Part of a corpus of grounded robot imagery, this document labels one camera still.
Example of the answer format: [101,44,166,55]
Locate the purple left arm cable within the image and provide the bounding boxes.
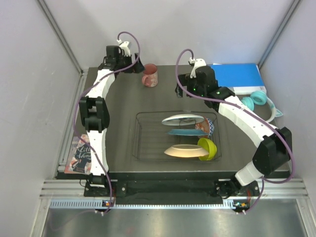
[73,31,142,214]

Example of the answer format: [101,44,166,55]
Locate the beige floral plate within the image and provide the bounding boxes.
[164,144,209,158]

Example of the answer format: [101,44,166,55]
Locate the teal cat-ear headphones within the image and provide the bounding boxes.
[241,91,283,123]

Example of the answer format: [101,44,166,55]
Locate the black wire dish rack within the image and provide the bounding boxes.
[132,111,223,162]

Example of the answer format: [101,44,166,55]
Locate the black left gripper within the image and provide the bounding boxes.
[117,53,145,74]

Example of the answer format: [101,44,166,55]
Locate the red blue patterned bowl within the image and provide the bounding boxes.
[195,117,215,138]

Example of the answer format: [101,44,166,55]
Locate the teal scalloped plate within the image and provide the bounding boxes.
[167,129,208,136]

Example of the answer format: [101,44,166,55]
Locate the white watermelon plate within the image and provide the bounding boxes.
[161,114,204,126]

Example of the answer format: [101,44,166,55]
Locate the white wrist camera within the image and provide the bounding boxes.
[117,39,131,57]
[189,57,206,78]

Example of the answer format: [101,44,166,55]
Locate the lime green bowl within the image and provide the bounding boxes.
[197,138,217,161]

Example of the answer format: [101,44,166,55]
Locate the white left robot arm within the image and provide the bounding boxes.
[79,41,144,197]

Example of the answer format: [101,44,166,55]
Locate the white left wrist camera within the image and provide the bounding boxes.
[117,39,131,57]

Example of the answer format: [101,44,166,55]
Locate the Little Women book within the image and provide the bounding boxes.
[64,134,91,175]

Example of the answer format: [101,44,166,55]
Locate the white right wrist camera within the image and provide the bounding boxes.
[189,57,206,78]

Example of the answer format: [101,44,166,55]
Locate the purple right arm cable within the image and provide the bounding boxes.
[175,48,297,214]

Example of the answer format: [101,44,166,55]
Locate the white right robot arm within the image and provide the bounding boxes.
[175,66,295,196]

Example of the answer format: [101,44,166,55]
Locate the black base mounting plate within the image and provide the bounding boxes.
[83,179,260,198]

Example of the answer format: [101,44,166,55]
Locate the pink mug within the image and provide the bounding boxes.
[142,64,158,87]

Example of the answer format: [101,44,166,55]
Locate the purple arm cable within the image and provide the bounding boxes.
[73,31,142,214]
[175,48,297,214]

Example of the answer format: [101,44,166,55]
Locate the blue clip file folder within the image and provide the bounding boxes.
[210,63,267,95]

